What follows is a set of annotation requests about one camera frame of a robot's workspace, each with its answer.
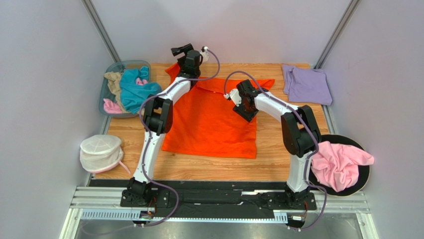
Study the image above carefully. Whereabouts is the folded lavender t shirt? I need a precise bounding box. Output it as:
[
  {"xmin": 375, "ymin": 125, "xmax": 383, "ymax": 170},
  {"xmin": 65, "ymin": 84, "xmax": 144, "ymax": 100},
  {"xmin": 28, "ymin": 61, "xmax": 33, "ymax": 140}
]
[{"xmin": 282, "ymin": 64, "xmax": 332, "ymax": 106}]

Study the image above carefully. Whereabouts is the teal t shirt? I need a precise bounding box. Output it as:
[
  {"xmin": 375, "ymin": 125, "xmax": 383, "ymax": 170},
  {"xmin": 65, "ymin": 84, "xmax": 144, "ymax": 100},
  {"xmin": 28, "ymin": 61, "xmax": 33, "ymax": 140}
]
[{"xmin": 119, "ymin": 66, "xmax": 162, "ymax": 114}]

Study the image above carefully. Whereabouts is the beige t shirt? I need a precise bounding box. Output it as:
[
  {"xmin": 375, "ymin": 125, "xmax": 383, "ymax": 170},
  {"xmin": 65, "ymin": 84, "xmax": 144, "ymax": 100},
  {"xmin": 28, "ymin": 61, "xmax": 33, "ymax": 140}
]
[{"xmin": 104, "ymin": 72, "xmax": 130, "ymax": 113}]

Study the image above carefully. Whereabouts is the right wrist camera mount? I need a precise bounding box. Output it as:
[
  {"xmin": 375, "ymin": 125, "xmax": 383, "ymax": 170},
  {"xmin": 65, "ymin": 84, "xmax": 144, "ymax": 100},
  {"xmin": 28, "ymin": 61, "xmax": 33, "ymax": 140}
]
[{"xmin": 224, "ymin": 89, "xmax": 242, "ymax": 106}]

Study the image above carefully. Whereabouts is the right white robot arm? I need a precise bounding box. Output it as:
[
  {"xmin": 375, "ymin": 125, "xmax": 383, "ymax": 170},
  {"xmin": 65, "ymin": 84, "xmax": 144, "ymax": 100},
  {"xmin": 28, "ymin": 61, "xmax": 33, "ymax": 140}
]
[{"xmin": 227, "ymin": 80, "xmax": 321, "ymax": 208}]

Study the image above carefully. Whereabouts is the pink t shirt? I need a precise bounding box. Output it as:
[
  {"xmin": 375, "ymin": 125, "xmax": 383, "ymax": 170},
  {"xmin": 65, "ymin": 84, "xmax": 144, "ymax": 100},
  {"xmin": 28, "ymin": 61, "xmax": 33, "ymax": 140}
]
[{"xmin": 311, "ymin": 141, "xmax": 375, "ymax": 192}]

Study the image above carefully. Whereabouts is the orange t shirt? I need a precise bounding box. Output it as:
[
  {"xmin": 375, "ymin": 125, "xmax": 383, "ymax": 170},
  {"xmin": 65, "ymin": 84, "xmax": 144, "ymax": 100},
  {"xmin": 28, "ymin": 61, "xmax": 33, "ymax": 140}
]
[{"xmin": 162, "ymin": 66, "xmax": 257, "ymax": 159}]

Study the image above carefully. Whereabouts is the aluminium frame rail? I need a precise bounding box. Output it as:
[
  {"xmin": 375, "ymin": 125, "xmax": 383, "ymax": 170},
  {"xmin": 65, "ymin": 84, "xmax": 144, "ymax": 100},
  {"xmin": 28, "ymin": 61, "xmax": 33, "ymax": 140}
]
[{"xmin": 61, "ymin": 187, "xmax": 379, "ymax": 239}]

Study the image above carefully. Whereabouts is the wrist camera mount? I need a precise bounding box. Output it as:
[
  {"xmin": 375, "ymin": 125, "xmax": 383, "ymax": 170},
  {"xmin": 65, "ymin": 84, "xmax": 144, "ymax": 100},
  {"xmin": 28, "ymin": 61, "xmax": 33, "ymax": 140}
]
[
  {"xmin": 224, "ymin": 89, "xmax": 242, "ymax": 106},
  {"xmin": 200, "ymin": 46, "xmax": 209, "ymax": 64}
]

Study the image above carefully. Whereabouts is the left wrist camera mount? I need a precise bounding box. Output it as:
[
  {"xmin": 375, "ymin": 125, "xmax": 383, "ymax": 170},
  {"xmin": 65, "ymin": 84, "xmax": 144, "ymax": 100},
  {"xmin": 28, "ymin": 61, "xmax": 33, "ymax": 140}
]
[{"xmin": 200, "ymin": 46, "xmax": 209, "ymax": 64}]

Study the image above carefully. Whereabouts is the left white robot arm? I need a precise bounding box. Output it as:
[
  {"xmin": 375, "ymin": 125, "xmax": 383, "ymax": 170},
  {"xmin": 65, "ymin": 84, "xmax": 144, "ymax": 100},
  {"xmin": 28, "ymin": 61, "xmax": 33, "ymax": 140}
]
[{"xmin": 120, "ymin": 44, "xmax": 210, "ymax": 207}]

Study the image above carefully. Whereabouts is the pink garment in basket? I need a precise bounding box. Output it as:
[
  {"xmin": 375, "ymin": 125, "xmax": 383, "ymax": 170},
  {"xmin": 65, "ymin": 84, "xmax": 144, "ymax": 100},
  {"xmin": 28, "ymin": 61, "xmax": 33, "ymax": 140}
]
[{"xmin": 103, "ymin": 78, "xmax": 148, "ymax": 114}]

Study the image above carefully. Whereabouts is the grey plastic laundry basket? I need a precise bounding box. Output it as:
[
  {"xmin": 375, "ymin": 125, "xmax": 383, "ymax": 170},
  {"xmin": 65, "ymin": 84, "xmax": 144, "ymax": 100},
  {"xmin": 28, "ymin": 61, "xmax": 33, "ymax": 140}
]
[{"xmin": 98, "ymin": 60, "xmax": 151, "ymax": 119}]

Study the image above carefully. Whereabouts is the round black tray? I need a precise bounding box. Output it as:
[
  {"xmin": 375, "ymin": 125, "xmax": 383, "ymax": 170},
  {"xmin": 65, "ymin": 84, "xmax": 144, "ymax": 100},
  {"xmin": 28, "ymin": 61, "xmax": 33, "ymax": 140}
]
[{"xmin": 309, "ymin": 134, "xmax": 371, "ymax": 197}]

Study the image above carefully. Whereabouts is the white mesh bag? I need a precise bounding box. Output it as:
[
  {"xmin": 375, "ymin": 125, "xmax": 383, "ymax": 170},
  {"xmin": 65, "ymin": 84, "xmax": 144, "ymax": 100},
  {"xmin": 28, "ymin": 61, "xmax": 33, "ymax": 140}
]
[{"xmin": 80, "ymin": 134, "xmax": 131, "ymax": 174}]

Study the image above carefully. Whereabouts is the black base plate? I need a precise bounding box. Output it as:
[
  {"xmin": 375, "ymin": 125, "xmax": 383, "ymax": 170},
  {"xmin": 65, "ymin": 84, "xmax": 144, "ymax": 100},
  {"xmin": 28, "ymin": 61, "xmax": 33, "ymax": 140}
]
[{"xmin": 88, "ymin": 179, "xmax": 317, "ymax": 220}]

